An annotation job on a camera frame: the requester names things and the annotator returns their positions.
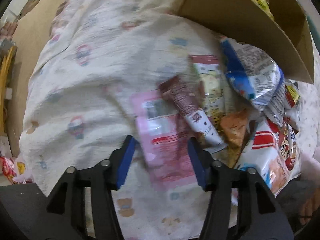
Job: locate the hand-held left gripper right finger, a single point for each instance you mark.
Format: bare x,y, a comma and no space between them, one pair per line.
197,165

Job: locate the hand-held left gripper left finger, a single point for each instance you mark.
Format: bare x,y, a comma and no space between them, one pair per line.
125,162

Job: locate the pink snack packet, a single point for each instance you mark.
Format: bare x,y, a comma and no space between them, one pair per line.
165,142

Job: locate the yellow cartoon snack packet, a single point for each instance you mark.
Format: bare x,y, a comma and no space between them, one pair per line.
211,80

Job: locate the blue and white snack bag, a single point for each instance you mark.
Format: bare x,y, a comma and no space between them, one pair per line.
252,72

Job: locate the cardboard box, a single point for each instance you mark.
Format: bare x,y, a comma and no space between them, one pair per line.
237,30

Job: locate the orange snack packet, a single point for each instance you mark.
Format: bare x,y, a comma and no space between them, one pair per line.
235,127

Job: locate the white and brown stick sachet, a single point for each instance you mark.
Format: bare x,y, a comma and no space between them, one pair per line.
190,110

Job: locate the white shrimp cracker bag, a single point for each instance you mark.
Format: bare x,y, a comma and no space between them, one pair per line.
270,160

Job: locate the red snack bag on floor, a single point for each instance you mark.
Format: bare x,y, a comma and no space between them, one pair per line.
10,168

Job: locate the person's grey clothing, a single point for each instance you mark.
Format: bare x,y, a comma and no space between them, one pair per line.
20,210

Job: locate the small yellow snack packet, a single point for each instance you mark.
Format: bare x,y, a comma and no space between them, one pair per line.
292,95

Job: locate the person's bare foot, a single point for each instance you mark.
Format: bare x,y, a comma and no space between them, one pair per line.
310,210

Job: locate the yellow wooden stool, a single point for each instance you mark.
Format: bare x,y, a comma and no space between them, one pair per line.
6,85

